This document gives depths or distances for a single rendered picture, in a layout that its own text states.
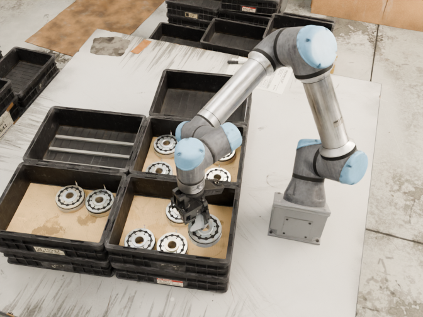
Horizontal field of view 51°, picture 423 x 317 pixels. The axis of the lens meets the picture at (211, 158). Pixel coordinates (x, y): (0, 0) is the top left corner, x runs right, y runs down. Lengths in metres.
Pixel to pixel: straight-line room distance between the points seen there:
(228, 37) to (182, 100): 1.26
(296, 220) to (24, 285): 0.97
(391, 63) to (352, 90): 1.51
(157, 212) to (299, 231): 0.52
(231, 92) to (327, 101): 0.29
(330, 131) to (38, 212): 1.05
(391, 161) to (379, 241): 0.62
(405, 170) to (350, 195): 1.18
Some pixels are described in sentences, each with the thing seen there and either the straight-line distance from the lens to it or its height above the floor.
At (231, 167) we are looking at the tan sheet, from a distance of 1.73.
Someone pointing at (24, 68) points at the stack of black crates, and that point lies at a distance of 3.14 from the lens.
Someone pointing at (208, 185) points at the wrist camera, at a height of 1.15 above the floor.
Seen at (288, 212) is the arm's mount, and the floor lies 0.87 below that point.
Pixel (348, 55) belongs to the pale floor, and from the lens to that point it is 3.82.
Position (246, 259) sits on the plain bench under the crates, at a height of 0.70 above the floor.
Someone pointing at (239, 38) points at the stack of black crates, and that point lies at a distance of 3.18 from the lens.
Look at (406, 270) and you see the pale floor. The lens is 2.63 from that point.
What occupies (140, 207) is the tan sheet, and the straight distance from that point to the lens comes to 1.64.
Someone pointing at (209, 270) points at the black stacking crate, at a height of 0.85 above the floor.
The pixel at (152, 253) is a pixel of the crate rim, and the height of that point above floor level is 0.93.
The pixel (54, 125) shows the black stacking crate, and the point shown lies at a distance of 1.94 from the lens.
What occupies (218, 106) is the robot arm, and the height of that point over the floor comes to 1.29.
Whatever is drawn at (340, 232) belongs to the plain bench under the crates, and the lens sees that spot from 1.78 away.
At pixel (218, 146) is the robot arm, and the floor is 1.32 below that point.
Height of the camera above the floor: 2.16
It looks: 49 degrees down
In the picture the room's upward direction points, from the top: straight up
